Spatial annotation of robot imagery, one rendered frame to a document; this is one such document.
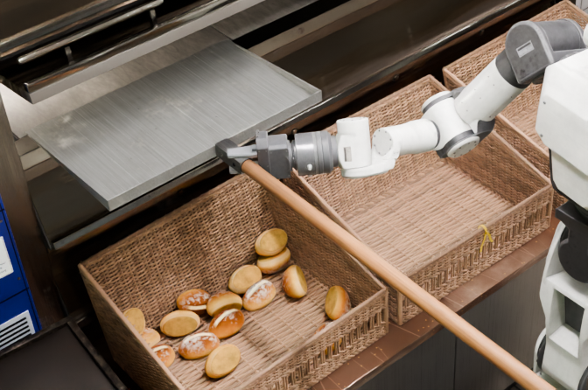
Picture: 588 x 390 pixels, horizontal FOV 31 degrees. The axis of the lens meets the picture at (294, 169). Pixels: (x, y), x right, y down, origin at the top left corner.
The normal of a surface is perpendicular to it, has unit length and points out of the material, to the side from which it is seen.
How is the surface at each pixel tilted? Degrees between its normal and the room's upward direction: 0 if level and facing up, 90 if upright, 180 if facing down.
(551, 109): 90
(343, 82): 70
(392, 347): 0
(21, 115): 0
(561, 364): 85
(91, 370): 0
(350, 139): 60
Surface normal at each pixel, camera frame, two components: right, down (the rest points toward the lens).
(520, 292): 0.62, 0.45
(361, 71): 0.57, 0.15
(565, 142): -0.85, 0.37
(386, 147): -0.78, 0.16
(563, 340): -0.18, -0.71
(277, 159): 0.07, 0.62
